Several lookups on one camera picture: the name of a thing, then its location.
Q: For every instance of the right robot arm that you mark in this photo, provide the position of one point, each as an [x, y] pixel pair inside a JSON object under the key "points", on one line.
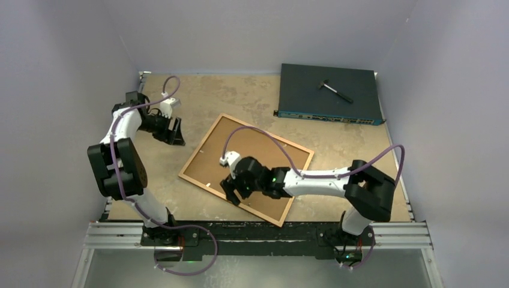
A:
{"points": [[369, 191]]}

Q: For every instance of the orange wooden picture frame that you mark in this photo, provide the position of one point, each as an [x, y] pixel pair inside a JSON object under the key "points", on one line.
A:
{"points": [[273, 211]]}

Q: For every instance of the dark network switch box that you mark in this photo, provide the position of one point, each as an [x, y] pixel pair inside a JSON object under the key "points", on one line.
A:
{"points": [[329, 94]]}

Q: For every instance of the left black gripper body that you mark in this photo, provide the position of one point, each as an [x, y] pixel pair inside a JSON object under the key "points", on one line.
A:
{"points": [[158, 126]]}

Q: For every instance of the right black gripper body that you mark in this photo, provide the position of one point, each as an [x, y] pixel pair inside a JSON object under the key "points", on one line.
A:
{"points": [[245, 188]]}

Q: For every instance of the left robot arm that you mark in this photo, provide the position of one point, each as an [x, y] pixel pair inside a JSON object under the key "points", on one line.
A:
{"points": [[117, 166]]}

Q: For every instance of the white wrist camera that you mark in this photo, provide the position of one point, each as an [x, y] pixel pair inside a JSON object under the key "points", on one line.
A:
{"points": [[229, 159], [168, 104]]}

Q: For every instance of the small black hammer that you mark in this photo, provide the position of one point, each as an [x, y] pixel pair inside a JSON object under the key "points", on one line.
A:
{"points": [[324, 84]]}

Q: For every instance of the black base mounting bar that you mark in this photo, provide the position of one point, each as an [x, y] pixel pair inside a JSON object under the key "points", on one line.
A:
{"points": [[195, 239]]}

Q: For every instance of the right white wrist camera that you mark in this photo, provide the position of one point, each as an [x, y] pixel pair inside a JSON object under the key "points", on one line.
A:
{"points": [[229, 159]]}

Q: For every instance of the aluminium rail frame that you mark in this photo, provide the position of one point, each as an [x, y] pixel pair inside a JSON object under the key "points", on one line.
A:
{"points": [[403, 256]]}

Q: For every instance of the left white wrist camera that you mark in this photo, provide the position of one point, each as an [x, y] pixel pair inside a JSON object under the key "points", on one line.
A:
{"points": [[168, 104]]}

